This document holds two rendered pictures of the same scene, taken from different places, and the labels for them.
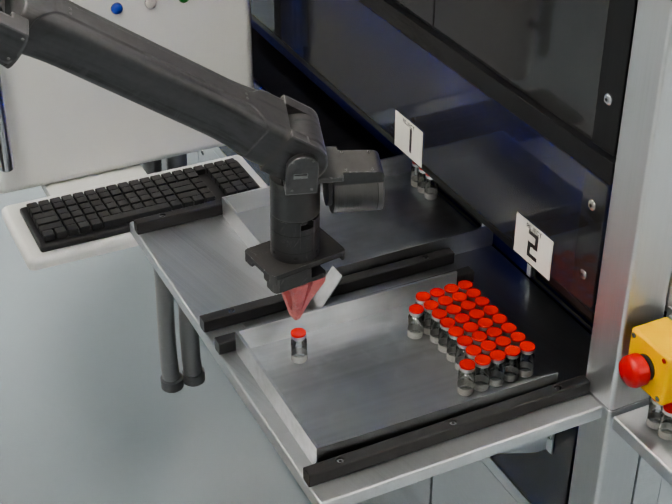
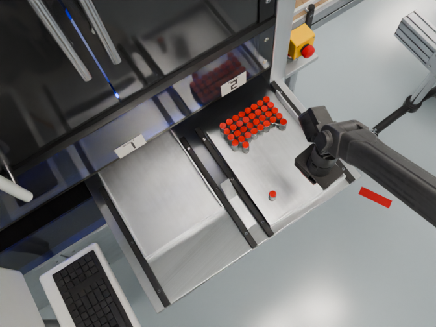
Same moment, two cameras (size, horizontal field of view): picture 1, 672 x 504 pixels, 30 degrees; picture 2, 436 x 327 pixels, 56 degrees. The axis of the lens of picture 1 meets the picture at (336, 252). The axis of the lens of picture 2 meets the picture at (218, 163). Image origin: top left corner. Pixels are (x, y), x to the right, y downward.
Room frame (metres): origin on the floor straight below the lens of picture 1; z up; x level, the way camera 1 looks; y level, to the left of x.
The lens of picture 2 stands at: (1.44, 0.36, 2.05)
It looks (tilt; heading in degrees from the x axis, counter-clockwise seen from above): 69 degrees down; 274
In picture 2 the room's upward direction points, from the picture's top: 12 degrees counter-clockwise
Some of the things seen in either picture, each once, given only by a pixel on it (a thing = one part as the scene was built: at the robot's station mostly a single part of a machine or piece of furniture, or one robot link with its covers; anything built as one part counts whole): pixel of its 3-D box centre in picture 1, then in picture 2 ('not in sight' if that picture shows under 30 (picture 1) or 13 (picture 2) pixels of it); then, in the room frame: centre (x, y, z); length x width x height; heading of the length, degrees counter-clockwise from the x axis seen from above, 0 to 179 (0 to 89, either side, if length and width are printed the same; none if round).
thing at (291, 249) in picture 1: (294, 236); (320, 162); (1.23, 0.05, 1.14); 0.10 x 0.07 x 0.07; 124
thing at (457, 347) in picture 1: (451, 340); (257, 132); (1.35, -0.15, 0.90); 0.18 x 0.02 x 0.05; 26
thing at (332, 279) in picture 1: (293, 300); (238, 203); (1.43, 0.06, 0.91); 0.14 x 0.03 x 0.06; 116
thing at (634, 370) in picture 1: (638, 369); (307, 50); (1.17, -0.36, 0.99); 0.04 x 0.04 x 0.04; 26
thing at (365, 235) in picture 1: (355, 220); (156, 185); (1.67, -0.03, 0.90); 0.34 x 0.26 x 0.04; 116
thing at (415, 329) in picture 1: (415, 321); (245, 147); (1.39, -0.11, 0.90); 0.02 x 0.02 x 0.05
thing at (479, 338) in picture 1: (465, 335); (253, 126); (1.36, -0.17, 0.90); 0.18 x 0.02 x 0.05; 26
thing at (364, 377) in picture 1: (392, 361); (273, 155); (1.31, -0.07, 0.90); 0.34 x 0.26 x 0.04; 116
